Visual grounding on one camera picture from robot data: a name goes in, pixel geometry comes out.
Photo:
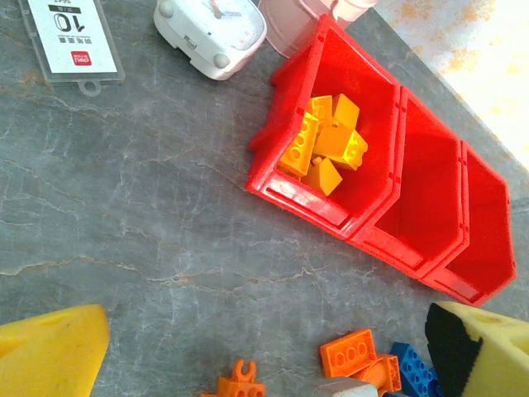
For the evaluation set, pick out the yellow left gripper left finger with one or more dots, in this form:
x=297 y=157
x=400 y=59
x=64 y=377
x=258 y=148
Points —
x=45 y=360

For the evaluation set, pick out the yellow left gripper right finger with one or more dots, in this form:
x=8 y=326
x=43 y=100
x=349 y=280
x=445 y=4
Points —
x=496 y=360

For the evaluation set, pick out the blue long lego brick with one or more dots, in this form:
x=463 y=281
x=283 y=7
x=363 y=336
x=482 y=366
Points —
x=413 y=366

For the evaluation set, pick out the orange round-ended lego piece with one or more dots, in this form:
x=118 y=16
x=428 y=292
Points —
x=384 y=370

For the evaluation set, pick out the red plastic storage bin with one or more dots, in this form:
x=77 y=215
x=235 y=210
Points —
x=425 y=186
x=363 y=82
x=487 y=231

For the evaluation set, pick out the orange flat lego brick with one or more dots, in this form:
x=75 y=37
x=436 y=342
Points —
x=347 y=353

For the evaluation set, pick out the grey lego piece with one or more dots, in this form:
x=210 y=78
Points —
x=343 y=387

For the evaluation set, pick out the orange lego piece with clip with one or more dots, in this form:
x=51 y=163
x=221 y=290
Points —
x=241 y=384

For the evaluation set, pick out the yellow long lego brick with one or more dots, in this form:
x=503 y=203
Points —
x=299 y=146

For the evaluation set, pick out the clear plastic labelled box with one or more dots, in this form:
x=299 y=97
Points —
x=74 y=33

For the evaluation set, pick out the white alarm clock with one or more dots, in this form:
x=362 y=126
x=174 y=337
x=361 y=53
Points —
x=206 y=37

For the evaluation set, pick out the pink plastic container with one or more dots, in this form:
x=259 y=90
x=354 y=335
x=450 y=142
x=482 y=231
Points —
x=289 y=25

